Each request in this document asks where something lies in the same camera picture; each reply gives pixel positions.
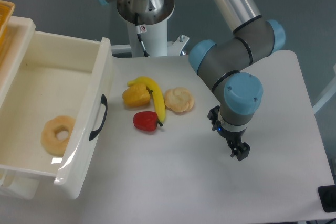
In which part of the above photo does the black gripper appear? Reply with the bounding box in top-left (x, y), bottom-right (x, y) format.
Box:
top-left (207, 106), bottom-right (250, 161)

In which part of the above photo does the white top drawer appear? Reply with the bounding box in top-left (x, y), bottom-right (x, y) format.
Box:
top-left (1, 31), bottom-right (113, 199)

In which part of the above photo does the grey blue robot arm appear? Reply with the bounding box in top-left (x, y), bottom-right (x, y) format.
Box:
top-left (98, 0), bottom-right (286, 160)

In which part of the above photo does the white drawer cabinet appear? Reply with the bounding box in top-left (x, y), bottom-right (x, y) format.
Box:
top-left (1, 16), bottom-right (39, 200)

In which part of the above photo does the beige toy bread roll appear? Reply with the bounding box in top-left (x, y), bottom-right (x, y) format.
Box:
top-left (164, 87), bottom-right (195, 113)

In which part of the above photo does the red toy bell pepper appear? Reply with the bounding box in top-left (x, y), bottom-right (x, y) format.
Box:
top-left (133, 111), bottom-right (163, 132)

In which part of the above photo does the yellow toy banana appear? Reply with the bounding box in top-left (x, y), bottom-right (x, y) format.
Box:
top-left (127, 76), bottom-right (166, 123)

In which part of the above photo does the black device at table corner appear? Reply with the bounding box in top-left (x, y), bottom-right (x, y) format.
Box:
top-left (318, 185), bottom-right (336, 212)

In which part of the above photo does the orange toy bell pepper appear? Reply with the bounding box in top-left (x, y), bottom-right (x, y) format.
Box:
top-left (122, 83), bottom-right (153, 108)

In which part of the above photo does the beige toy donut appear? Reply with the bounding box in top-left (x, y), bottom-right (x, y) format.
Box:
top-left (40, 115), bottom-right (76, 157)

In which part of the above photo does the yellow woven basket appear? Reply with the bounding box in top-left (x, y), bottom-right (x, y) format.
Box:
top-left (0, 0), bottom-right (15, 63)

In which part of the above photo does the white frame bar right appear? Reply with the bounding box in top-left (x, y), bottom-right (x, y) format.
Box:
top-left (312, 65), bottom-right (335, 114)

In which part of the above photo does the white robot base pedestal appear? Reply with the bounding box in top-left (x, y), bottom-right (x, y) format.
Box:
top-left (117, 0), bottom-right (190, 57)

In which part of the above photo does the black drawer handle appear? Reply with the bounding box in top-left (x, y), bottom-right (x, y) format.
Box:
top-left (89, 94), bottom-right (108, 142)

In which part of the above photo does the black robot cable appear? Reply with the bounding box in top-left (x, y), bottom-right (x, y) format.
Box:
top-left (134, 13), bottom-right (150, 57)

